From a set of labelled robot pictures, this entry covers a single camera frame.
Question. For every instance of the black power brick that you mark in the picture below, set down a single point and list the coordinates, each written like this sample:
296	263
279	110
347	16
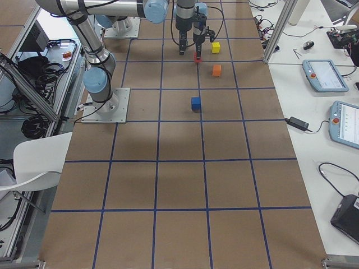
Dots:
297	123

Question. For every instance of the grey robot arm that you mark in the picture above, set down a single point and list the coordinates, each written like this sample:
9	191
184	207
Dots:
98	79
202	11

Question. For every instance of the blue wooden block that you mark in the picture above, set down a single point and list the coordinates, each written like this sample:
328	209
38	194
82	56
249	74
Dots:
196	104

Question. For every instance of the red wooden block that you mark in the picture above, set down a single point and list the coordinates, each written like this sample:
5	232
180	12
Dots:
197	59

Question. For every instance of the teach pendant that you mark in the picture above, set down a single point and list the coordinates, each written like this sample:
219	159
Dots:
343	123
323	76

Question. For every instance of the black tablet device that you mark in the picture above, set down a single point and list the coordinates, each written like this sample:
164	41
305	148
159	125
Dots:
345	218

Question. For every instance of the brown paper table cover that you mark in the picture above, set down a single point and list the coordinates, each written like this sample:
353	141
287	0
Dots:
172	188

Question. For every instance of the upper teach pendant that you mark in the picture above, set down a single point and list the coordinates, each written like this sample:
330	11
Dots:
323	76

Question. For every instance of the orange wooden block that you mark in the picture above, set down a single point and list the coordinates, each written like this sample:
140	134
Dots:
217	70

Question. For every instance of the white chair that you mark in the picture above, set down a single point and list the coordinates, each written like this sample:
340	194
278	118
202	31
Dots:
38	163

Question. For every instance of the lower teach pendant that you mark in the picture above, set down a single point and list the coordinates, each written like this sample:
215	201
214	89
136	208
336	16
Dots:
343	123

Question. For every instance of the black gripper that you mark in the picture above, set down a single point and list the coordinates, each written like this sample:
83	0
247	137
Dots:
198	38
182	26

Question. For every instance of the yellow wooden block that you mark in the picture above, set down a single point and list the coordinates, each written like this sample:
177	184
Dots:
215	47

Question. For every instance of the aluminium frame post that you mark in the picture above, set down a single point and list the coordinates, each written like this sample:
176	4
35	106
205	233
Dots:
278	30

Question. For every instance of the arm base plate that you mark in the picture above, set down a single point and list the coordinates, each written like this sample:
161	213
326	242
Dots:
113	111
123	29

